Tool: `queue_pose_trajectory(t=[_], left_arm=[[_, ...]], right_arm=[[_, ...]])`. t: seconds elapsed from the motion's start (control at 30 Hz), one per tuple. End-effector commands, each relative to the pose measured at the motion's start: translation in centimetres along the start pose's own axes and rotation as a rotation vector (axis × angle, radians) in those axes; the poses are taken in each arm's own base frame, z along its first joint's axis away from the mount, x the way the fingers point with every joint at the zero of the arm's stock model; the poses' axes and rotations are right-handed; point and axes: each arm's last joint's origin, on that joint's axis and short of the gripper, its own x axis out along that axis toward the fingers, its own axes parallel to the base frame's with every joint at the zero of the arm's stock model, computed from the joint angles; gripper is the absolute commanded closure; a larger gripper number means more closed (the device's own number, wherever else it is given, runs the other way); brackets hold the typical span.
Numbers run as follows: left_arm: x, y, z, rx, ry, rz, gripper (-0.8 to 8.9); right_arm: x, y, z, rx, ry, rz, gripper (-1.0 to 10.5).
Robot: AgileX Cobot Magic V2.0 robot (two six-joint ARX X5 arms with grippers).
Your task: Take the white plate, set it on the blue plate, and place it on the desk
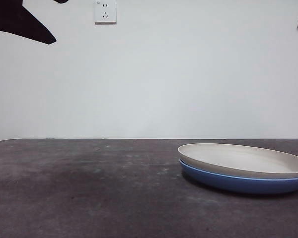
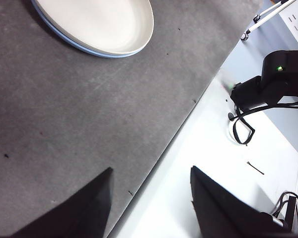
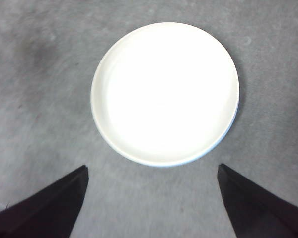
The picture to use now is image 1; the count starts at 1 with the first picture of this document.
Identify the white round plate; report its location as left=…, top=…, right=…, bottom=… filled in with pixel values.
left=177, top=143, right=298, bottom=179

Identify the blue round plate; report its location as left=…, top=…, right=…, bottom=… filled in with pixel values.
left=179, top=158, right=298, bottom=194

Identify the white wall socket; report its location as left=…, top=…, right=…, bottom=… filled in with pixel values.
left=94, top=0, right=117, bottom=25

